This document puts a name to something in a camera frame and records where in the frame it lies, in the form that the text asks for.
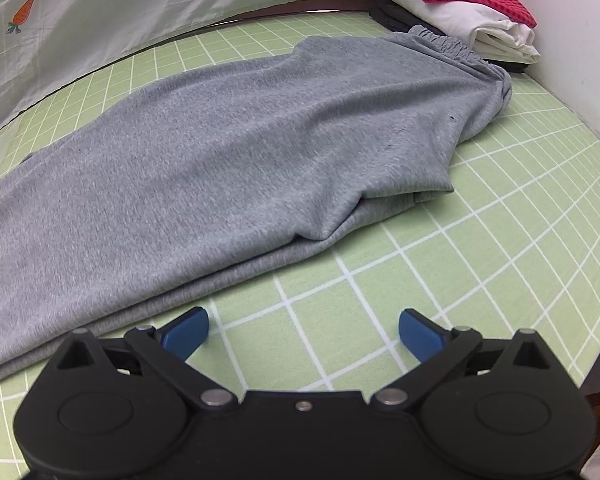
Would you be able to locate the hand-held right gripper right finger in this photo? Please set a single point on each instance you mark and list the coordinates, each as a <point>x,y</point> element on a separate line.
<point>420,332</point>

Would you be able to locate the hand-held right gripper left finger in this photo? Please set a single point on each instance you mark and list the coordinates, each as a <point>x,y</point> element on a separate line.
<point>187,332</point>

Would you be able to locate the grey pants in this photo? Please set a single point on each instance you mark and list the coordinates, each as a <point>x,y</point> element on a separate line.
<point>230,160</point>

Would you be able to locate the white folded garment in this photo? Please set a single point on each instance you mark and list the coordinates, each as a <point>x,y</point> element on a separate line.
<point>480,27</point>

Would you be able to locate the dark folded garment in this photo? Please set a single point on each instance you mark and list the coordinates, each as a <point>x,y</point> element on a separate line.
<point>395,16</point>

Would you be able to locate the white carrot-print sheet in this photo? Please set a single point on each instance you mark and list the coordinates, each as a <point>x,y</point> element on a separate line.
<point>155,0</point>

